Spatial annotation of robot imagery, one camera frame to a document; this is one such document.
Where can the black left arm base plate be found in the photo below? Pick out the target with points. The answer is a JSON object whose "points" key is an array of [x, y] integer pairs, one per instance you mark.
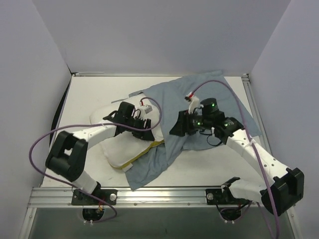
{"points": [[99, 198]]}

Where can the aluminium front frame rail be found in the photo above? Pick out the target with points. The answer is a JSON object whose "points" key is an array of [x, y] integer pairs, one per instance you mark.
{"points": [[147, 197]]}

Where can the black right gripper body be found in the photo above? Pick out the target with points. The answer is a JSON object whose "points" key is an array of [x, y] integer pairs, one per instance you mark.
{"points": [[187, 124]]}

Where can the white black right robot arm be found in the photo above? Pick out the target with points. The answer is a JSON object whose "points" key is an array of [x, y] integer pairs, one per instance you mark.
{"points": [[283, 186]]}

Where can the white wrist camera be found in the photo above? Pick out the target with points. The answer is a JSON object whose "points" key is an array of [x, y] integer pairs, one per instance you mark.
{"points": [[144, 109], [193, 102]]}

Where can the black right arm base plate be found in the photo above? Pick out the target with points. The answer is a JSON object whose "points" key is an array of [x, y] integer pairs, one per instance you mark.
{"points": [[215, 196]]}

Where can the white pillow with yellow edge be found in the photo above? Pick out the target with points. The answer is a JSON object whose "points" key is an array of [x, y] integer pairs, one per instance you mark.
{"points": [[121, 151]]}

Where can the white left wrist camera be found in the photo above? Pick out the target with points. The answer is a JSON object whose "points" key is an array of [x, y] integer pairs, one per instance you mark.
{"points": [[144, 109]]}

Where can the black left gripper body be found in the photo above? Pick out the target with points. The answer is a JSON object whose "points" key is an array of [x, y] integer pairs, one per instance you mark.
{"points": [[139, 124]]}

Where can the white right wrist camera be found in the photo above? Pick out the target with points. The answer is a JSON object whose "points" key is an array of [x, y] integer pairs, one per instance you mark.
{"points": [[193, 102]]}

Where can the blue-grey fabric pillowcase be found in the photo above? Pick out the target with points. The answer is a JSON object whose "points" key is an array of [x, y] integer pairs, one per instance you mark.
{"points": [[171, 98]]}

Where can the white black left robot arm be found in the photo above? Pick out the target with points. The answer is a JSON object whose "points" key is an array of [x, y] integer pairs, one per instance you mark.
{"points": [[67, 156]]}

